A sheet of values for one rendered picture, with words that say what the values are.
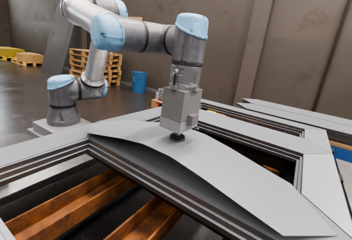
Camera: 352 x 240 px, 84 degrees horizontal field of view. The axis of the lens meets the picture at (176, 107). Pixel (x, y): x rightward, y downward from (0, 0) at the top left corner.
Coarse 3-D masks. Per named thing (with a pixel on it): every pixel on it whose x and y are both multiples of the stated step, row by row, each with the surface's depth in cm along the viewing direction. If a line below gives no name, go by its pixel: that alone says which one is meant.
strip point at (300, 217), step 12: (288, 192) 44; (288, 204) 40; (300, 204) 41; (288, 216) 37; (300, 216) 38; (312, 216) 39; (288, 228) 34; (300, 228) 35; (312, 228) 36; (324, 228) 37
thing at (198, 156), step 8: (208, 136) 57; (192, 144) 51; (200, 144) 52; (208, 144) 53; (216, 144) 54; (176, 152) 45; (184, 152) 46; (192, 152) 47; (200, 152) 48; (208, 152) 49; (216, 152) 50; (224, 152) 51; (176, 160) 43; (184, 160) 44; (192, 160) 44; (200, 160) 45; (208, 160) 46; (216, 160) 47; (192, 168) 42; (200, 168) 42; (208, 168) 43; (200, 176) 40
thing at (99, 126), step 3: (123, 120) 75; (126, 120) 75; (102, 123) 72; (105, 123) 72; (108, 123) 71; (111, 123) 71; (114, 123) 71; (90, 126) 68; (93, 126) 68; (96, 126) 68; (99, 126) 67; (102, 126) 67; (105, 126) 67; (87, 129) 64; (90, 129) 64; (93, 129) 64
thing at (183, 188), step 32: (288, 128) 99; (32, 160) 48; (64, 160) 54; (128, 160) 52; (160, 160) 53; (160, 192) 45; (192, 192) 43; (0, 224) 32; (224, 224) 38; (256, 224) 36
